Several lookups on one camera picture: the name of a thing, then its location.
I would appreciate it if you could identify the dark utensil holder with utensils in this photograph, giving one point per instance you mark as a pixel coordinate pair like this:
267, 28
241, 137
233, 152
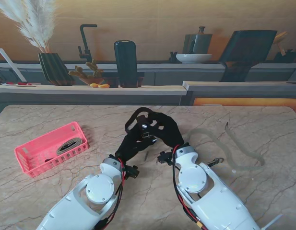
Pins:
285, 56

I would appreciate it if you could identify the dark ribbed vase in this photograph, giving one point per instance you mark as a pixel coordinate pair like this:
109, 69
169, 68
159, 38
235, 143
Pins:
54, 69

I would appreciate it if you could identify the small black holder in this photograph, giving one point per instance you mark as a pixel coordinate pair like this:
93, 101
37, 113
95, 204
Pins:
173, 58

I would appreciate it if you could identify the grey pot with lid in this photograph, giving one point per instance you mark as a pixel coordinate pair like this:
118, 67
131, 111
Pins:
200, 44

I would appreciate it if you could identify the beige braided belt black leather ends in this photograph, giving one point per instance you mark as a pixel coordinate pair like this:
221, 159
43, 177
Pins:
71, 145

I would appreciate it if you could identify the tall dark canister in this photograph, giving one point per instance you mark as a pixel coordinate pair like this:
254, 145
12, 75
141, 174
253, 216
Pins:
125, 62

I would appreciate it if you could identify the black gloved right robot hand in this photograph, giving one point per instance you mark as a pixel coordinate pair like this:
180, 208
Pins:
171, 134

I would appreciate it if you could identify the pink plastic storage basket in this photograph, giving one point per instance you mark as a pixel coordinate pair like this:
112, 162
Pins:
35, 155

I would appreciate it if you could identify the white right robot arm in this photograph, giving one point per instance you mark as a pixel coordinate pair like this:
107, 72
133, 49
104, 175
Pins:
210, 191

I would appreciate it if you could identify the black kitchen faucet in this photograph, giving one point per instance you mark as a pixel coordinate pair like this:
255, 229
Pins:
85, 40

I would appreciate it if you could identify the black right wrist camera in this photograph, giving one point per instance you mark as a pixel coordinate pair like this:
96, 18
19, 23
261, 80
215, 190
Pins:
165, 157

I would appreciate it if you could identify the plate with red slices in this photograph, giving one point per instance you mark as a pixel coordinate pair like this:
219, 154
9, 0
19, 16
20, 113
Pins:
18, 84

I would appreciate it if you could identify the dark brown webbing belt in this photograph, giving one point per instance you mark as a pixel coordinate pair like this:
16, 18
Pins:
132, 118

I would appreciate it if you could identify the grey counter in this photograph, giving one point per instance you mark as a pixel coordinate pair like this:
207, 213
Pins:
234, 87

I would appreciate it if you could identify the white leaning board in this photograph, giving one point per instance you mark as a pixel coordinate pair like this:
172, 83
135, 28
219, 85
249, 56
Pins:
11, 63

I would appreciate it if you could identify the orange fruit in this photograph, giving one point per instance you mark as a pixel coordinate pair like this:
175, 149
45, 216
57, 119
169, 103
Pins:
94, 85
104, 86

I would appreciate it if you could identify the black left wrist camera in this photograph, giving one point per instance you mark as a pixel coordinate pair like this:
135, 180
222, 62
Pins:
133, 172

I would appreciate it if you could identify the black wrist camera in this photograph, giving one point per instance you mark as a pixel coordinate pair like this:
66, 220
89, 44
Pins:
133, 172
165, 157

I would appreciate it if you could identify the white pampas grass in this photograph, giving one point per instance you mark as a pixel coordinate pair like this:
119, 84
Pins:
37, 26

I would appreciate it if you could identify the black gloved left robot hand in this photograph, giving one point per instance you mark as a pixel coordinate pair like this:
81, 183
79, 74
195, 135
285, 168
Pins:
131, 146

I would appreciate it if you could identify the white speckled bowl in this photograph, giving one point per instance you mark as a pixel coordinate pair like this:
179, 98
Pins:
193, 58

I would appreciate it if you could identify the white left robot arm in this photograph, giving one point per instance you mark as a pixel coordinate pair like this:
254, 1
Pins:
90, 198

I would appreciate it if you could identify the pale beige webbing belt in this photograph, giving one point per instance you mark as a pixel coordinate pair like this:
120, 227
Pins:
248, 153

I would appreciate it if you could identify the cactus plant in bowl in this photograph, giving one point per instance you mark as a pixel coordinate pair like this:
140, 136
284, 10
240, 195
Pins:
91, 79

